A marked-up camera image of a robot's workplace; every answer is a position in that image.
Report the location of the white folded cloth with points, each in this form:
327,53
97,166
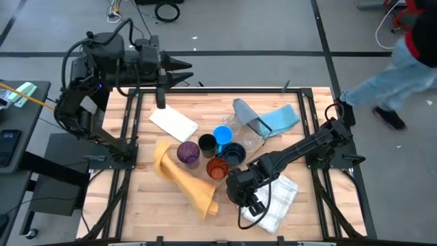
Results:
172,123

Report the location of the mint green stapler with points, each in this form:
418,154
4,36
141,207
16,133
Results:
22,94

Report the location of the large dark mug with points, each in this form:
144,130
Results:
233,154

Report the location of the tall black cup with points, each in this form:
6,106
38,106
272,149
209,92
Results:
207,143

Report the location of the black side desk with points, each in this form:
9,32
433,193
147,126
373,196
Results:
30,136

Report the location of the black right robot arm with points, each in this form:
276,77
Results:
307,143

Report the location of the blue mug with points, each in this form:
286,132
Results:
223,135

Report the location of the black smartphone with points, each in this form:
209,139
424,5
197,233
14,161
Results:
8,147

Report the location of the person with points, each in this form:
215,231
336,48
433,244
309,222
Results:
403,78

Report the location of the red chair frame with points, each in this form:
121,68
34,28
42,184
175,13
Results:
397,20

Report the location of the white checked waffle cloth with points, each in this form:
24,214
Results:
280,201

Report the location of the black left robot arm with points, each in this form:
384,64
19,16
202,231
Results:
78,102

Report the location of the light blue cloth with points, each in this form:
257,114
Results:
281,119

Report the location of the yellow waffle cloth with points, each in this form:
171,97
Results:
191,188

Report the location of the grey cloth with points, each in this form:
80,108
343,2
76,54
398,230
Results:
243,111

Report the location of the black table frame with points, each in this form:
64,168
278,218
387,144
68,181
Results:
239,91

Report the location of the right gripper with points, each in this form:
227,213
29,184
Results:
244,184

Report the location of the translucent orange ribbed cup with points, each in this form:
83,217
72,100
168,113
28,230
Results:
217,168

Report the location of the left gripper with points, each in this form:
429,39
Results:
148,58

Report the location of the translucent purple cup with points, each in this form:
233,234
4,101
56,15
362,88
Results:
188,152

